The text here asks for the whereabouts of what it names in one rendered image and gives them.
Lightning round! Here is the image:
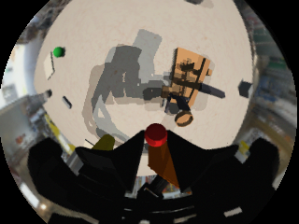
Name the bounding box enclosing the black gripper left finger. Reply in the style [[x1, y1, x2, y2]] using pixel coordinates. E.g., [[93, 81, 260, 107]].
[[75, 130, 145, 194]]

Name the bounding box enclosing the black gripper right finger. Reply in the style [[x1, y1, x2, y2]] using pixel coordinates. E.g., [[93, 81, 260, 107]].
[[167, 130, 239, 194]]

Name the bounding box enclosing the green ball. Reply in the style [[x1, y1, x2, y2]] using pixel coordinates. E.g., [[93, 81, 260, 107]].
[[53, 46, 64, 57]]

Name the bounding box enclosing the beige flat rectangular panel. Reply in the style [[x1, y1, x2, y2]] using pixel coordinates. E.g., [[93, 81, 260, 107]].
[[83, 139, 94, 148]]

